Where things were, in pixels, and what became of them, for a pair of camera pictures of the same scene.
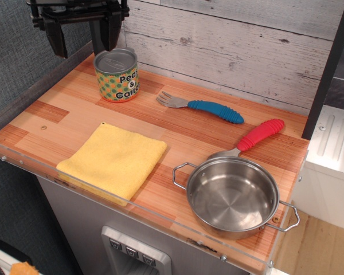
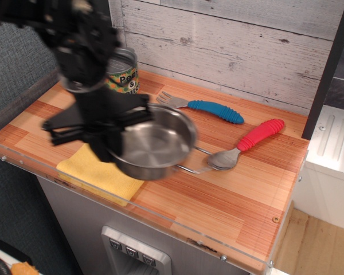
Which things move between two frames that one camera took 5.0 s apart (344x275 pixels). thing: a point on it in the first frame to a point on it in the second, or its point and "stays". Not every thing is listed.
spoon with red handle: (272, 128) stays
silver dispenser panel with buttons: (128, 255) stays
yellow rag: (112, 164) stays
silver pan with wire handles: (233, 198) to (153, 149)
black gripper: (77, 10) to (101, 114)
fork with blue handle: (166, 99) stays
